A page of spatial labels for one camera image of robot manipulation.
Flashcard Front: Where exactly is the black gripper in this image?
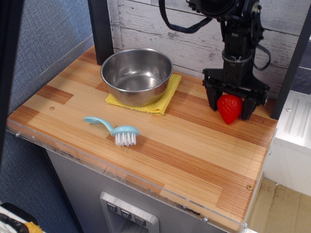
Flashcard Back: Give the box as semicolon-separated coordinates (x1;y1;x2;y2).
203;60;270;120

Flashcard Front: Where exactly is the red plastic strawberry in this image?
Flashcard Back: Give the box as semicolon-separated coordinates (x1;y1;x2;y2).
217;94;243;124

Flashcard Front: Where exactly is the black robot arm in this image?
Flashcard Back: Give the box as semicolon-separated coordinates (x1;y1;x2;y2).
188;0;270;120

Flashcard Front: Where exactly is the yellow folded cloth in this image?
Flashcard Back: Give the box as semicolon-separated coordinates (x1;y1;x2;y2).
105;74;182;116

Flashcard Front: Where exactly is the white ribbed side unit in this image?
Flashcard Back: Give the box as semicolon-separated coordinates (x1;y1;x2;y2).
263;90;311;196

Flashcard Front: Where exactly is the clear acrylic table guard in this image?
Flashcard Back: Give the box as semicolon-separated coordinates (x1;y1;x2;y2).
0;33;277;233

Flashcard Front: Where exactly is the stainless steel bowl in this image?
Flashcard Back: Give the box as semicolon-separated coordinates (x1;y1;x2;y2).
101;48;173;107

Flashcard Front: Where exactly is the light blue dish brush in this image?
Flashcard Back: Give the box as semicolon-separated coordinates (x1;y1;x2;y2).
84;116;140;146

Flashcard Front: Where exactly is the grey cabinet with dispenser panel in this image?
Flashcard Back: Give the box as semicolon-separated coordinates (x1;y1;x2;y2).
47;150;222;233

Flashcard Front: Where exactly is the black yellow object bottom left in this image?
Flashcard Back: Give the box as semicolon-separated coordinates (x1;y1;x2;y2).
0;203;44;233

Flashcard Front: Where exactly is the black braided cable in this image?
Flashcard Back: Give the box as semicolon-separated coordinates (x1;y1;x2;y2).
158;0;213;33

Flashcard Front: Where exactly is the dark right frame post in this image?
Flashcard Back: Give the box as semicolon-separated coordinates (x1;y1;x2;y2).
271;6;311;120

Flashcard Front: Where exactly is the dark frame post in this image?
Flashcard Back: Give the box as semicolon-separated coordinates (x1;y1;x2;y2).
271;6;311;120
87;0;114;65

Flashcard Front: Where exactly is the dark left frame post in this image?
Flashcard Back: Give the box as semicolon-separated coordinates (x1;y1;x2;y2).
87;0;114;65

